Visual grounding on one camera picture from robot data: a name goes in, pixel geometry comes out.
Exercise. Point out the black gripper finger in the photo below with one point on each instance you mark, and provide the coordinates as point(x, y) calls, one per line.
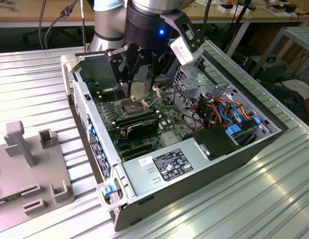
point(161, 62)
point(117, 64)

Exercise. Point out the silver CPU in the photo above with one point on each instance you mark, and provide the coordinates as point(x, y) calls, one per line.
point(140, 90)

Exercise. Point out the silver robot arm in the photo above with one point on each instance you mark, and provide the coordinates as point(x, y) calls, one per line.
point(107, 30)

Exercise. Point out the CPU socket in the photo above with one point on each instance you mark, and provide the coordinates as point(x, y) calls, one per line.
point(130, 109)

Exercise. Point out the black RAM slot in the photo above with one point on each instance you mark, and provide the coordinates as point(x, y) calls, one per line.
point(107, 96)
point(107, 91)

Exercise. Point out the thin metal locking lever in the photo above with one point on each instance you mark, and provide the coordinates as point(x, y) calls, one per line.
point(155, 100)
point(115, 94)

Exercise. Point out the silver drive cage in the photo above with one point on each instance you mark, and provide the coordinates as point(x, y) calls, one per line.
point(191, 83)

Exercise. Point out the black RAM stick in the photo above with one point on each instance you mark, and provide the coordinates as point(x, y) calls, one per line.
point(136, 120)
point(136, 115)

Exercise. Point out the green motherboard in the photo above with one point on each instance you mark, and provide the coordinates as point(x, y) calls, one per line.
point(169, 117)

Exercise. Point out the black graphics card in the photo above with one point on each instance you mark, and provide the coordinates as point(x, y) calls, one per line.
point(141, 129)

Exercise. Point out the silver chipset heatsink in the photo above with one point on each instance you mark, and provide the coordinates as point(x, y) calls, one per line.
point(170, 138)

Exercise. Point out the black expansion slot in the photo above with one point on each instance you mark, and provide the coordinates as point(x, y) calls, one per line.
point(134, 149)
point(138, 154)

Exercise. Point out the white box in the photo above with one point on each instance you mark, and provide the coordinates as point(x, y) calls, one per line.
point(229, 8)

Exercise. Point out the black plastic shroud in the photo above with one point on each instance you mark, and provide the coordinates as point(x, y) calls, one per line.
point(214, 144)

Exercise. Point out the blue disk carrier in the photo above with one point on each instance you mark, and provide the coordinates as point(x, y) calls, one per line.
point(233, 130)

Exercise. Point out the black rating label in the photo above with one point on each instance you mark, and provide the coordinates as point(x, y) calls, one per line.
point(173, 164)

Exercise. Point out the long wooden desk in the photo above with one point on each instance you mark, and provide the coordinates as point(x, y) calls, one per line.
point(20, 15)

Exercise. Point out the black equipment box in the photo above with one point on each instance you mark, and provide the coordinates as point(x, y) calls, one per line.
point(271, 68)

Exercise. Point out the small blue clip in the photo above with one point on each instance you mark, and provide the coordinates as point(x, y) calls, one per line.
point(256, 120)

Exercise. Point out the silver power supply unit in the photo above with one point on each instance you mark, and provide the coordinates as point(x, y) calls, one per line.
point(144, 179)

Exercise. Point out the open grey PC case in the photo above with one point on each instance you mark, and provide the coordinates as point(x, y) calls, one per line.
point(219, 171)

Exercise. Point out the blue case latch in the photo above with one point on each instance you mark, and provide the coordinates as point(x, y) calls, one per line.
point(110, 190)

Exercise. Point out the grey parts rack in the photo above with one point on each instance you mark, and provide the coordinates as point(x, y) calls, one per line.
point(32, 174)

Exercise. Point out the small black device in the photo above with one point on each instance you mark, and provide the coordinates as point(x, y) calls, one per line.
point(291, 8)

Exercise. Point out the green RAM stick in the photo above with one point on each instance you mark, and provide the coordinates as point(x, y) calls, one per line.
point(7, 200)

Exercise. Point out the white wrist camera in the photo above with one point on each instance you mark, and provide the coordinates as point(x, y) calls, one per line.
point(184, 51)

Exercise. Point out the aluminium frame table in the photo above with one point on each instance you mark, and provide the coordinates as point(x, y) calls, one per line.
point(293, 32)

